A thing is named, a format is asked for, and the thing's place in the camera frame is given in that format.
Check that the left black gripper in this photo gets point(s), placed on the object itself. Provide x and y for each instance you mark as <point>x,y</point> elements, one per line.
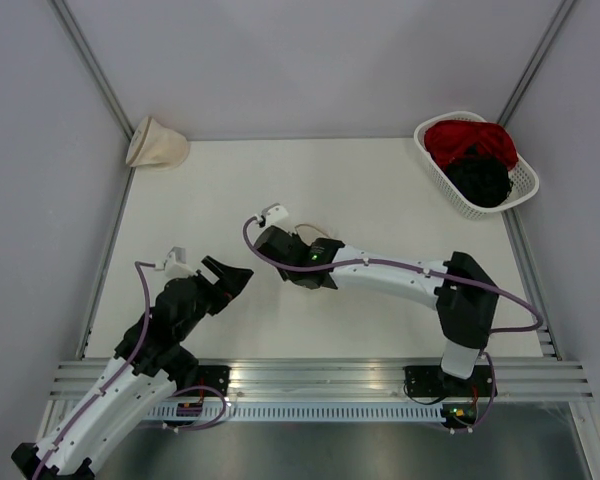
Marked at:
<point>232,279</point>

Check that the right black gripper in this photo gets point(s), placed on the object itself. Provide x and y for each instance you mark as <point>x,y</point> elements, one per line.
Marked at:
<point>293,235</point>

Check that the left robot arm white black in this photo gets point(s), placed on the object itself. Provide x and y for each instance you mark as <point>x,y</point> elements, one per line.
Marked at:
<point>149,365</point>

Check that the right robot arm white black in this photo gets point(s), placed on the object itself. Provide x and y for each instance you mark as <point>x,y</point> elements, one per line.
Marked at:
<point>458,290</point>

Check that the red bra in basket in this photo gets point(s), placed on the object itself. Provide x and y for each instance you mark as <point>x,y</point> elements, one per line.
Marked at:
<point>448,141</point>

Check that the black bra in basket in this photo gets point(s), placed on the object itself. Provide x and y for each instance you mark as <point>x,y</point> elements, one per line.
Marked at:
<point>481,178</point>

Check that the white plastic laundry basket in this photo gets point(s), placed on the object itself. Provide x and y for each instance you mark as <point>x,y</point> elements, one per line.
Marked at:
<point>525,181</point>

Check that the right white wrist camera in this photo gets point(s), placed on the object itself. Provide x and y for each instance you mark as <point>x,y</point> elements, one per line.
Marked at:
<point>271,215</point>

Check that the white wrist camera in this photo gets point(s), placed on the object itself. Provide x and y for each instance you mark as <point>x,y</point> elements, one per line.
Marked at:
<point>271,215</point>
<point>174,265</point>

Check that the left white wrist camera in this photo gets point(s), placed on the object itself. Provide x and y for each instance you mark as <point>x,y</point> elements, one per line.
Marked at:
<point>174,265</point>

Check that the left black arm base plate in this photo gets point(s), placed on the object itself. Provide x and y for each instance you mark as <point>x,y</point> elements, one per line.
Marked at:
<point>204,378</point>

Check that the aluminium mounting rail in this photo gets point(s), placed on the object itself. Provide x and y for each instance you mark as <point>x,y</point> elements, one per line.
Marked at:
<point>517,379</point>

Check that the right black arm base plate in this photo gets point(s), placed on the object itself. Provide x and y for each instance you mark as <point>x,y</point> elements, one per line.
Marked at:
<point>430,384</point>

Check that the white slotted cable duct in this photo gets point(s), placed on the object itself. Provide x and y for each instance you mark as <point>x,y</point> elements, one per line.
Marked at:
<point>300,412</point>

